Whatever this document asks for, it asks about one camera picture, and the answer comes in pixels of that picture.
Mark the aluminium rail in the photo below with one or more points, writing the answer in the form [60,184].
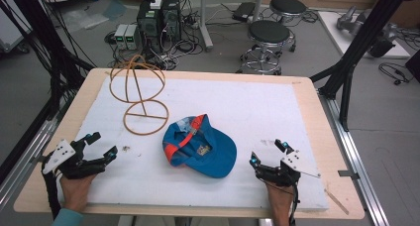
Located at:
[355,160]
[29,153]

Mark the white adapter box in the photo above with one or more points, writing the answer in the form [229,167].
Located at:
[156,1]

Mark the wooden hoop hat stand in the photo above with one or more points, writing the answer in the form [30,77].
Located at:
[145,115]

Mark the black metal frame strut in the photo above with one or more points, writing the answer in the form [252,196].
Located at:
[360,44]

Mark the grey tape strip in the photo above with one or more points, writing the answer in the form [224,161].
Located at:
[347,174]

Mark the blue and orange cap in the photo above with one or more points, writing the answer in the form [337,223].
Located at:
[201,150]

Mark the black round stool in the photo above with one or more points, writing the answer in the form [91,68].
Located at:
[287,5]
[269,32]

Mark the grey table leg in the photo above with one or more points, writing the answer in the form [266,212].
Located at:
[204,21]

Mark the grey power supply box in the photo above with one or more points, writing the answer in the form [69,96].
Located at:
[132,37]
[120,37]

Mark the white floor board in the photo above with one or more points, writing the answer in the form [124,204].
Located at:
[333,34]

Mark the black flat box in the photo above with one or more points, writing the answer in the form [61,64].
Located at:
[243,11]

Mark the person's left hand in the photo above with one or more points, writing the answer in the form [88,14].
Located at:
[76,191]

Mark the black computer tower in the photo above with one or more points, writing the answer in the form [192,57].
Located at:
[171,19]
[149,24]

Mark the person's right hand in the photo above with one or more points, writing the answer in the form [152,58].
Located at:
[280,198]

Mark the white foam mat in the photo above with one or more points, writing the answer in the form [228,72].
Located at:
[237,100]

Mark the thin wooden stick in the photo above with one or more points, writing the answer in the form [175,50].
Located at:
[336,202]

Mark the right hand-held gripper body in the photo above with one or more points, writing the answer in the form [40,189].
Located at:
[290,168]

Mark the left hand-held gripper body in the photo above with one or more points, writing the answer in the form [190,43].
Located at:
[66,161]

